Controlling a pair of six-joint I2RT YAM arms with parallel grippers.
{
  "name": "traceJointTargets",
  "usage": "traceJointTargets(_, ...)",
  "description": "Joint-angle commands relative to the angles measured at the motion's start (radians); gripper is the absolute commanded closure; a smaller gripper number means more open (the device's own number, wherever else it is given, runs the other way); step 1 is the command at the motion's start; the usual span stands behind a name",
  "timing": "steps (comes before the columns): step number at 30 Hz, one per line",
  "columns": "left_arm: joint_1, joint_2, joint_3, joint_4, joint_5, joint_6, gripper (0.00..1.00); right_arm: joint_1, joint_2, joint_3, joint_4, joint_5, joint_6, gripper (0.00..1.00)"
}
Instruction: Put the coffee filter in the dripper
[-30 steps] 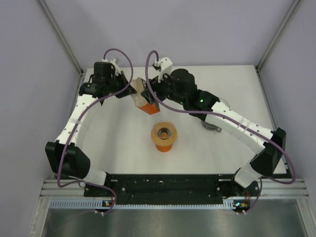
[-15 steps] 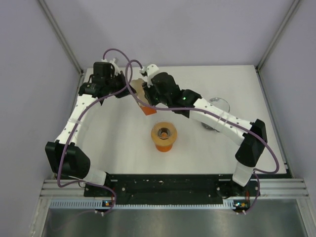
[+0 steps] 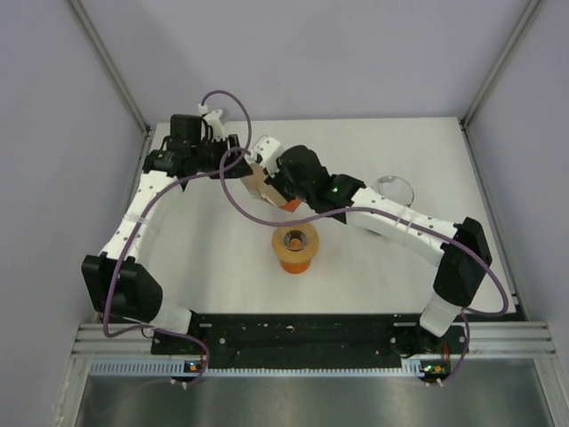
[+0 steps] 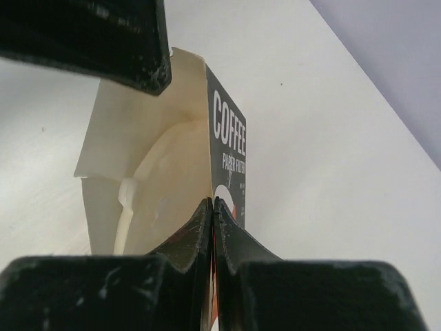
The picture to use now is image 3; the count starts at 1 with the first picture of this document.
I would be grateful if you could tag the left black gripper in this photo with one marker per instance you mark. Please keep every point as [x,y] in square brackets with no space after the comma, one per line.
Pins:
[232,142]

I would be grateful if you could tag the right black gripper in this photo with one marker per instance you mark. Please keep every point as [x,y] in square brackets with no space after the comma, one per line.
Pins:
[276,180]

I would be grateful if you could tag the orange filter box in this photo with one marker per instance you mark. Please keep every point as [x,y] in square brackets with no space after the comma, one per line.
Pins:
[256,185]

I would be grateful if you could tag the orange liquid glass flask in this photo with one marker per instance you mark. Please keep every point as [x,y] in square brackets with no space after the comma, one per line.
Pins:
[295,262]

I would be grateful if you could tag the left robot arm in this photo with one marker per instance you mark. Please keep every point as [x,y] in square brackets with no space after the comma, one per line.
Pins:
[117,279]

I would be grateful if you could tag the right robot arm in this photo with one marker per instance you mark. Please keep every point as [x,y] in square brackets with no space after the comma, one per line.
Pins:
[458,250]

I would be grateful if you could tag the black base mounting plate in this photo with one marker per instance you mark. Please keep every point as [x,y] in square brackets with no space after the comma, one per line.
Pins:
[309,340]

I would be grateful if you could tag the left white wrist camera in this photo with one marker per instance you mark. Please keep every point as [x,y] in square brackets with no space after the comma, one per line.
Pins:
[215,122]

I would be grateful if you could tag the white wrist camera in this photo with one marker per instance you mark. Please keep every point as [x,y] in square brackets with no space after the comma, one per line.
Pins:
[265,152]
[215,122]

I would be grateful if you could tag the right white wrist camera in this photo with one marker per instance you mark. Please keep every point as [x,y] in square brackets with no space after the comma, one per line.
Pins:
[265,152]

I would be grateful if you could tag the left aluminium frame post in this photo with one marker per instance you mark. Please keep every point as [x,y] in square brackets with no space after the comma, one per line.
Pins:
[107,63]

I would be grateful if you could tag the aluminium frame post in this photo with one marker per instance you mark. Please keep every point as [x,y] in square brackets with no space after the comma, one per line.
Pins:
[107,63]
[524,22]

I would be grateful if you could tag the grey slotted cable duct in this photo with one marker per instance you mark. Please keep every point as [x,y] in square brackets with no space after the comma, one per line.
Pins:
[186,368]

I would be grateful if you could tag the aluminium front rail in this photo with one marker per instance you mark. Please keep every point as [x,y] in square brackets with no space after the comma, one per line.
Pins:
[488,340]

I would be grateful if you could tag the right aluminium frame post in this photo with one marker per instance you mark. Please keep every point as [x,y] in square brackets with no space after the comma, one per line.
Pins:
[524,22]

